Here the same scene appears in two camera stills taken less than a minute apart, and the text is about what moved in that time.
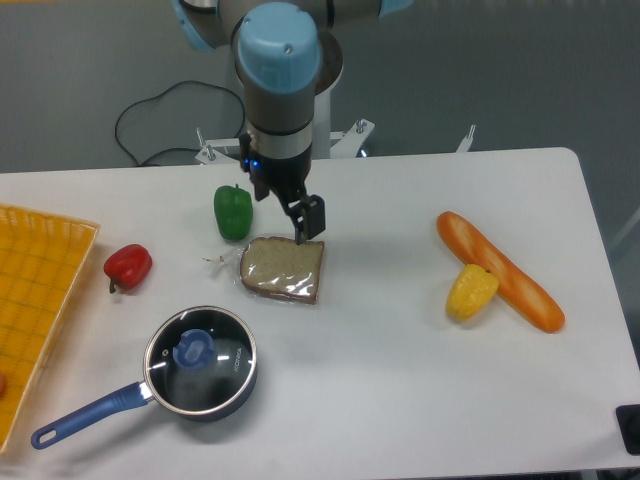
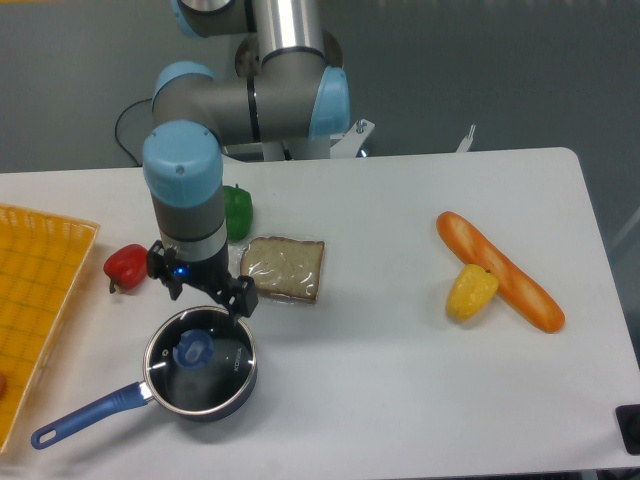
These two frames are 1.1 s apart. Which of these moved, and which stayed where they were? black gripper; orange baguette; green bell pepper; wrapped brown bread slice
Moved: black gripper
Stayed: wrapped brown bread slice; orange baguette; green bell pepper
